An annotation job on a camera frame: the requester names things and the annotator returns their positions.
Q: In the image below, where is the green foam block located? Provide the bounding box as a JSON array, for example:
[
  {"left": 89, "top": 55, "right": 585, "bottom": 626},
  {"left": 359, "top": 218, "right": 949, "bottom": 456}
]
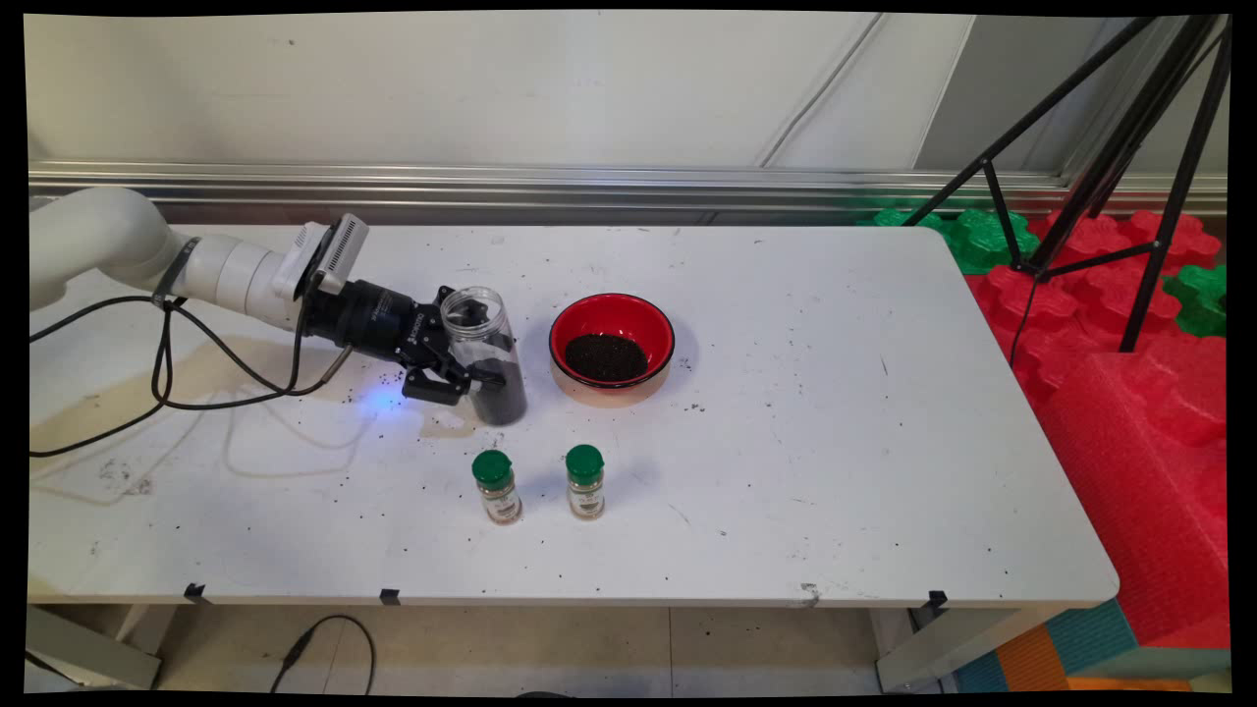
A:
[
  {"left": 945, "top": 208, "right": 1040, "bottom": 276},
  {"left": 859, "top": 206, "right": 946, "bottom": 232},
  {"left": 1164, "top": 263, "right": 1229, "bottom": 340}
]

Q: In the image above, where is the spice jar with green lid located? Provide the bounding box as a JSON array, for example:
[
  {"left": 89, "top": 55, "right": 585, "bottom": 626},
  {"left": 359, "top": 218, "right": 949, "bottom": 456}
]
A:
[
  {"left": 565, "top": 444, "right": 608, "bottom": 520},
  {"left": 471, "top": 450, "right": 524, "bottom": 525}
]

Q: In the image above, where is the black floor cable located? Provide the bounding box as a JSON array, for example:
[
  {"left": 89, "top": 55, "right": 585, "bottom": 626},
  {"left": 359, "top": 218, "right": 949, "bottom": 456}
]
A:
[{"left": 270, "top": 615, "right": 377, "bottom": 696}]

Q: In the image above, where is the thin black tripod cable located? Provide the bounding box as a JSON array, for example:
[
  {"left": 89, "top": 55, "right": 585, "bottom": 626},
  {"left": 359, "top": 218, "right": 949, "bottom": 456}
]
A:
[{"left": 1010, "top": 275, "right": 1042, "bottom": 366}]

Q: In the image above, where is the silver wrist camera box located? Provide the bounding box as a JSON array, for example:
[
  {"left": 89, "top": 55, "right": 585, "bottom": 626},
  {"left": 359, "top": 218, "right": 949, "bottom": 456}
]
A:
[{"left": 295, "top": 214, "right": 370, "bottom": 296}]

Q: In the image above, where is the aluminium wall rail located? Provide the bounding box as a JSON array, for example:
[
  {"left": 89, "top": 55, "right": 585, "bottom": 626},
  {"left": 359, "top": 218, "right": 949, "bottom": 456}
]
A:
[{"left": 29, "top": 160, "right": 1229, "bottom": 219}]

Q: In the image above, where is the teal foam tile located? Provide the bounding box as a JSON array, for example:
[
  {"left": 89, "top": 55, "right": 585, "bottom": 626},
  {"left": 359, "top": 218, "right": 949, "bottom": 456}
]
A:
[{"left": 953, "top": 599, "right": 1140, "bottom": 693}]

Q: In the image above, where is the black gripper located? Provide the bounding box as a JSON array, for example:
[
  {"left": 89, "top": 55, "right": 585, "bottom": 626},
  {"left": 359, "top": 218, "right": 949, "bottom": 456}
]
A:
[{"left": 306, "top": 279, "right": 506, "bottom": 406}]

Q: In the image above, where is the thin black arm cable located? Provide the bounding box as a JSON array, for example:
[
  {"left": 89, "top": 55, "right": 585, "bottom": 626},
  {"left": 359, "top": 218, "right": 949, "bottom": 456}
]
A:
[{"left": 29, "top": 295, "right": 355, "bottom": 459}]

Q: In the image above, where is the orange foam tile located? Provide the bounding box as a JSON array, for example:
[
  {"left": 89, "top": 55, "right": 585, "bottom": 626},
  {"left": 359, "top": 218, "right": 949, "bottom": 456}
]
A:
[{"left": 997, "top": 624, "right": 1194, "bottom": 693}]

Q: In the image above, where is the grey table leg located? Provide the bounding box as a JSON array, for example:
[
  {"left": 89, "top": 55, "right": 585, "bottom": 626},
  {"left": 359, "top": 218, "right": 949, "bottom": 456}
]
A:
[
  {"left": 27, "top": 604, "right": 163, "bottom": 690},
  {"left": 874, "top": 606, "right": 1066, "bottom": 693}
]

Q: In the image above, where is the black tripod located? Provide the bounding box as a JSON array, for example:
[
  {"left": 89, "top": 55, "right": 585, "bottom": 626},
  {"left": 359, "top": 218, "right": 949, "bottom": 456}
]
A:
[{"left": 899, "top": 15, "right": 1233, "bottom": 369}]

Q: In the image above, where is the clear jar with black seeds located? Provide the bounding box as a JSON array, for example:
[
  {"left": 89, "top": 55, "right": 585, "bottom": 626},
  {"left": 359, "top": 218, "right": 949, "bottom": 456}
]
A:
[{"left": 439, "top": 286, "right": 528, "bottom": 427}]

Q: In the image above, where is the red bowl with black seeds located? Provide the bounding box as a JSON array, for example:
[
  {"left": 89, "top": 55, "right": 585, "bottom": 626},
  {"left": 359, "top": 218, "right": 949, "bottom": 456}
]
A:
[{"left": 548, "top": 293, "right": 677, "bottom": 408}]

